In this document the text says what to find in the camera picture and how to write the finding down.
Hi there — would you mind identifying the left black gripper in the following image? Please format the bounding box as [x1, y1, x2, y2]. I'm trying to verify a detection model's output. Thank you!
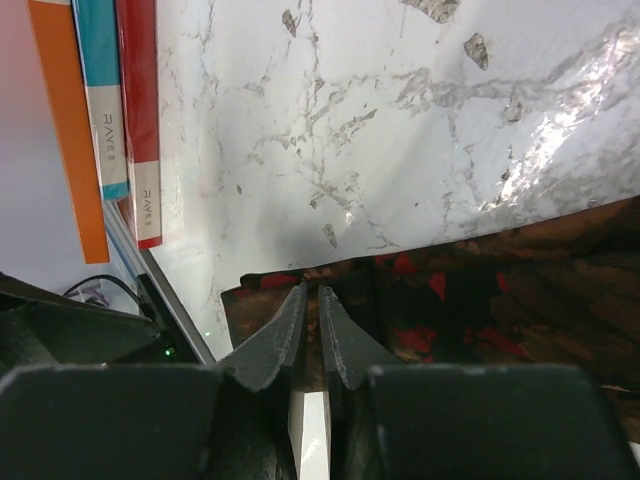
[1, 274, 170, 370]

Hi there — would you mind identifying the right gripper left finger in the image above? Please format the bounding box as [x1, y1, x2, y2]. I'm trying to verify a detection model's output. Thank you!
[214, 283, 308, 479]

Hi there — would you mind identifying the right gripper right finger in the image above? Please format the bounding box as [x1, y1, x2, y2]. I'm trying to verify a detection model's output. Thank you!
[318, 286, 400, 479]

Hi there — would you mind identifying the brown red patterned tie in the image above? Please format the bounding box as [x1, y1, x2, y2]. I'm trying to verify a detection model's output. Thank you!
[219, 197, 640, 401]

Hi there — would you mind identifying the orange folder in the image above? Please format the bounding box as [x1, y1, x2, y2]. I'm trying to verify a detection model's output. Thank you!
[26, 1, 110, 264]

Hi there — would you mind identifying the teal folder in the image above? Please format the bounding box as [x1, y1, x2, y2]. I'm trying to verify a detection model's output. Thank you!
[71, 0, 129, 201]

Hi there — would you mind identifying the red folder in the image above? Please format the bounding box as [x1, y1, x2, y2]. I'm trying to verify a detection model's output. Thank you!
[115, 0, 162, 249]

